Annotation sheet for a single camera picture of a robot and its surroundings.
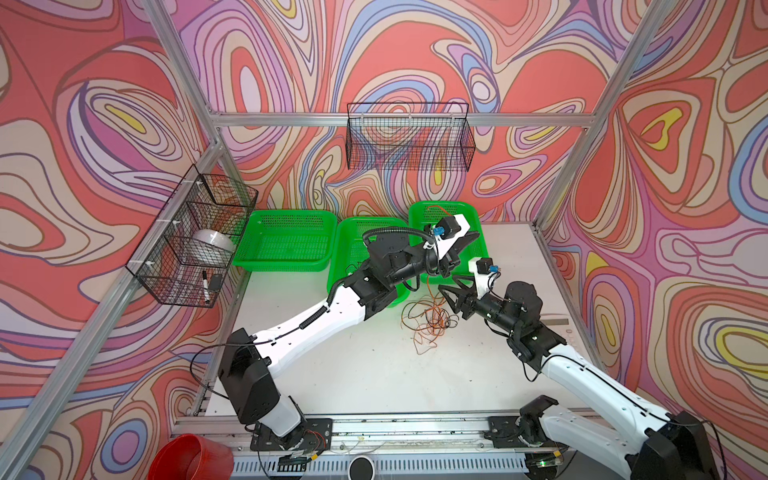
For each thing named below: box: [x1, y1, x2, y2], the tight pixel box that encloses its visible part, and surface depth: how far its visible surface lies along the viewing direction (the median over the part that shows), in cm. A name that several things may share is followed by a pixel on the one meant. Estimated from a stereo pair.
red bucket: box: [148, 434, 235, 480], surface depth 62 cm
